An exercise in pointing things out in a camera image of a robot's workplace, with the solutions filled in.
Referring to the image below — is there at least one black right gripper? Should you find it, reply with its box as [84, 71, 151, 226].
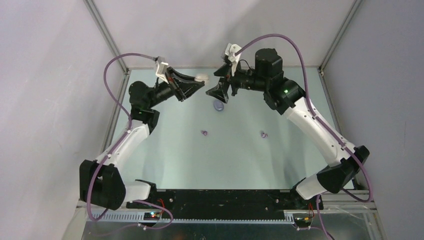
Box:
[207, 58, 270, 103]

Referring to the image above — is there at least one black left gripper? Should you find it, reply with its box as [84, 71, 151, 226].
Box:
[147, 66, 204, 109]

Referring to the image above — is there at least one white earbud charging case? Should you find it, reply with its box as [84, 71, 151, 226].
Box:
[194, 73, 210, 83]

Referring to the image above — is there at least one purple oval charging case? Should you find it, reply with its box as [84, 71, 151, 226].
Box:
[213, 100, 225, 112]

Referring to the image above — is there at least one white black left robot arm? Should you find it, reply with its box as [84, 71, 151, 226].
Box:
[79, 66, 209, 210]

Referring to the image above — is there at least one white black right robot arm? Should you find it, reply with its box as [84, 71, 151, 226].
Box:
[206, 44, 370, 209]

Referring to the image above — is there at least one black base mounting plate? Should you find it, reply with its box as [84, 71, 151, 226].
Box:
[146, 189, 324, 221]

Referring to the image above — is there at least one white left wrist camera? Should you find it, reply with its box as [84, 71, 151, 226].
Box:
[155, 56, 169, 84]

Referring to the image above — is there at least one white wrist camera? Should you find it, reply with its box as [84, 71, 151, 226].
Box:
[224, 43, 242, 76]
[155, 56, 169, 84]

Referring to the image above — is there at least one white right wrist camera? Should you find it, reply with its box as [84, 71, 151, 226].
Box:
[224, 43, 242, 76]

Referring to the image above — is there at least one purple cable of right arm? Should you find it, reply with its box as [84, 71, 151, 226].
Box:
[235, 33, 374, 240]

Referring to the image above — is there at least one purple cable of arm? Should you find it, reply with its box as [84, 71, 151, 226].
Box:
[235, 33, 374, 240]
[86, 52, 174, 231]

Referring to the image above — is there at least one aluminium frame corner post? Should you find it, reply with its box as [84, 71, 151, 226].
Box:
[83, 0, 122, 57]

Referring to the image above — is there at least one right rear frame post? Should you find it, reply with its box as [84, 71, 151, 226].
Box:
[318, 0, 364, 72]

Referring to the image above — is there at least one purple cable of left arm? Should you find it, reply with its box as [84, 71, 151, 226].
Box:
[86, 52, 174, 231]

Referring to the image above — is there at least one aluminium front frame rail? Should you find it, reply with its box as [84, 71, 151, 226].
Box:
[102, 189, 377, 224]

